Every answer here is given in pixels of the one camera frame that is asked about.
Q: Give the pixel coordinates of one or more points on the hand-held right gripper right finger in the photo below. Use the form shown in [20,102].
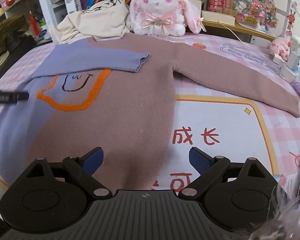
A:
[198,160]

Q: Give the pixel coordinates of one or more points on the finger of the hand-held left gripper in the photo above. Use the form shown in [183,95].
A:
[20,97]

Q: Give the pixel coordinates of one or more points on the white bookshelf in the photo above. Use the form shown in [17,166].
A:
[43,0]

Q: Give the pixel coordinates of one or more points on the pink pig plush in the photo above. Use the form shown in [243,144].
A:
[278,47]

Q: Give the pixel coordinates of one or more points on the pink printed desk mat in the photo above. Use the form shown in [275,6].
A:
[227,120]

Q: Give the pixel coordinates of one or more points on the cream cloth bag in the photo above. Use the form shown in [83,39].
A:
[97,20]

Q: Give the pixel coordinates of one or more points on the flat white box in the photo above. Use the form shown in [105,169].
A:
[218,17]

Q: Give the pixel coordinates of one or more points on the white pink bunny plush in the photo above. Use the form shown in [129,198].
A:
[155,7]

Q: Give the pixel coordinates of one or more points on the deer wall sticker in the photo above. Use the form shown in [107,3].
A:
[290,17]

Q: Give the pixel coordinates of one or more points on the white bottle blue label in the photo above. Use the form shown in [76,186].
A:
[45,31]

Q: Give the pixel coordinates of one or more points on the purple and mauve sweater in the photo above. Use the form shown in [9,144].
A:
[127,92]

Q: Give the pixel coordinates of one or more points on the small white plug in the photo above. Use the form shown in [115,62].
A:
[278,58]

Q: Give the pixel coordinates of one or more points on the red tassel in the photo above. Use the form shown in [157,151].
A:
[35,26]

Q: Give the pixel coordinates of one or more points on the colourful bead tree ornament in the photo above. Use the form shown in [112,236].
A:
[255,10]

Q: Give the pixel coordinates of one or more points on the dark olive cloth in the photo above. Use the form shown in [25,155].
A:
[5,35]

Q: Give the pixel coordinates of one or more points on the white charger plug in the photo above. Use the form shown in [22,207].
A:
[294,59]

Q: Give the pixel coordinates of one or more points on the grey furry sleeve cuff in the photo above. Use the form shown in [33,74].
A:
[290,217]

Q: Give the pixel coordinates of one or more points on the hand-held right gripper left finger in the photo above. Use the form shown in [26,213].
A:
[93,158]

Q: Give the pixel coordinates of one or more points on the white power strip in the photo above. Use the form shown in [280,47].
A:
[288,75]

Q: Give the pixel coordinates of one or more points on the white toothbrush box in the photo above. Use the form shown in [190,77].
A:
[72,3]

